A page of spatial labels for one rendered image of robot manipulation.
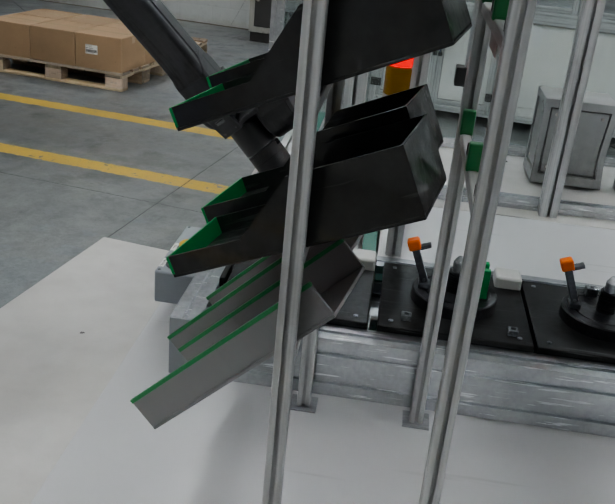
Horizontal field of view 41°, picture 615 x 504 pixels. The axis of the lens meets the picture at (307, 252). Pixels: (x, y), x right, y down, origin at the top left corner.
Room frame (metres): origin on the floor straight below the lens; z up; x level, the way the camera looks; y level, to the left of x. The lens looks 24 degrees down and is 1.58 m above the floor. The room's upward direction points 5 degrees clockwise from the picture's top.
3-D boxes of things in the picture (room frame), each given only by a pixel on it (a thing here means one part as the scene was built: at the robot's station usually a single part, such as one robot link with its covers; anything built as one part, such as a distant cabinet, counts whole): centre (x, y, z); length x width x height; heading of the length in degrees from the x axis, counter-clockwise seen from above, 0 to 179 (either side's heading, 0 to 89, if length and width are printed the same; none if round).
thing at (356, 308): (1.25, 0.00, 0.96); 0.24 x 0.24 x 0.02; 85
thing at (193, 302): (1.53, 0.13, 0.91); 0.89 x 0.06 x 0.11; 175
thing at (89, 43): (6.77, 2.02, 0.20); 1.20 x 0.80 x 0.41; 75
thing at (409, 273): (1.22, -0.25, 1.01); 0.24 x 0.24 x 0.13; 85
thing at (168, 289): (1.35, 0.21, 0.93); 0.21 x 0.07 x 0.06; 175
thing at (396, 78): (1.42, -0.13, 1.28); 0.05 x 0.05 x 0.05
